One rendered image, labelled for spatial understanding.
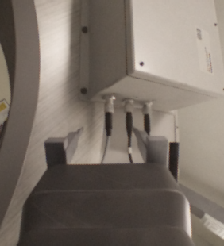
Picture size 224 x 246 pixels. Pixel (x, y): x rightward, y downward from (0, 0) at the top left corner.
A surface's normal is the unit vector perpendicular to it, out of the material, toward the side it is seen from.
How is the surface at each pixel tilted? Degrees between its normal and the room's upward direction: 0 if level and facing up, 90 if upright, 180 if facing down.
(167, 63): 90
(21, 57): 90
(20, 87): 90
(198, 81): 90
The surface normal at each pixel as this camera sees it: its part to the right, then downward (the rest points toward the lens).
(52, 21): 0.51, -0.15
